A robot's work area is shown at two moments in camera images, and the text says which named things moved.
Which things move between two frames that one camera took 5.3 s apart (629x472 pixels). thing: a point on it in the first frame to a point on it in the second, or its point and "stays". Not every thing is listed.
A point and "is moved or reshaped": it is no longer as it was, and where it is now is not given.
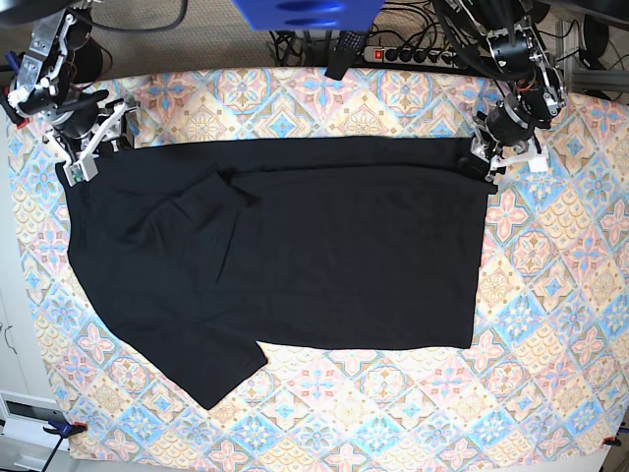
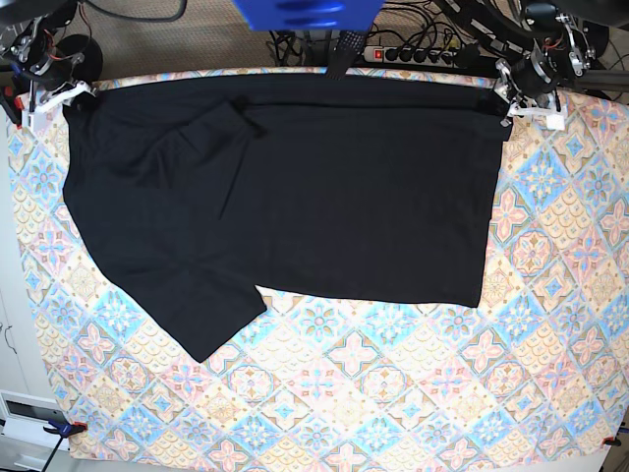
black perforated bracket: x=349 y=46 stays
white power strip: x=409 y=56 stays
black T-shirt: x=200 y=251 is moved or reshaped
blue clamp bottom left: x=64 y=430 stays
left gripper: x=76 y=115 to x=55 y=72
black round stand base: x=86 y=63 stays
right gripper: x=512 y=122 to x=528 y=78
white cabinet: x=28 y=397 stays
